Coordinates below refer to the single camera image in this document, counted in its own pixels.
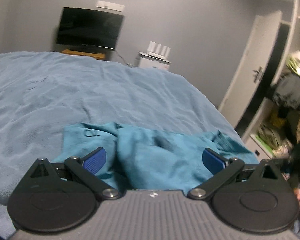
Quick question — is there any teal hooded sweatshirt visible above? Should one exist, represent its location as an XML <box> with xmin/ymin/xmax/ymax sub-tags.
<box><xmin>54</xmin><ymin>122</ymin><xmax>258</xmax><ymax>193</ymax></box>

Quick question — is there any dark grey clothes bundle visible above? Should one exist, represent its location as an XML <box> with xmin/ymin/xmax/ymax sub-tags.
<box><xmin>272</xmin><ymin>74</ymin><xmax>300</xmax><ymax>109</ymax></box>

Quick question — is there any white wardrobe shelving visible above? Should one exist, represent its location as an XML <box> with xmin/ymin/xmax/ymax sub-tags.
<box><xmin>236</xmin><ymin>0</ymin><xmax>300</xmax><ymax>160</ymax></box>

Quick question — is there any blue bed blanket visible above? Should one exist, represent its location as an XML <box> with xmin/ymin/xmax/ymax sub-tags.
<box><xmin>0</xmin><ymin>51</ymin><xmax>242</xmax><ymax>238</ymax></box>

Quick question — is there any wooden tv stand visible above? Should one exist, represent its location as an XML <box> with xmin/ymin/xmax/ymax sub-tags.
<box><xmin>61</xmin><ymin>49</ymin><xmax>106</xmax><ymax>61</ymax></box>

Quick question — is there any white mini fridge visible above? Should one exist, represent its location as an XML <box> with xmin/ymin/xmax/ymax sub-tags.
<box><xmin>134</xmin><ymin>52</ymin><xmax>171</xmax><ymax>70</ymax></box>

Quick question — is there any white wifi router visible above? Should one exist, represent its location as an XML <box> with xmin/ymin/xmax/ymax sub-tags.
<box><xmin>146</xmin><ymin>41</ymin><xmax>171</xmax><ymax>60</ymax></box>

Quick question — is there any black flat screen television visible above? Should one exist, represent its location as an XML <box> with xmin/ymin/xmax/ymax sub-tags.
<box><xmin>56</xmin><ymin>7</ymin><xmax>125</xmax><ymax>50</ymax></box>

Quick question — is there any white wall power strip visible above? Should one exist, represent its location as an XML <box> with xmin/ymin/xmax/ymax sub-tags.
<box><xmin>95</xmin><ymin>0</ymin><xmax>125</xmax><ymax>12</ymax></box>

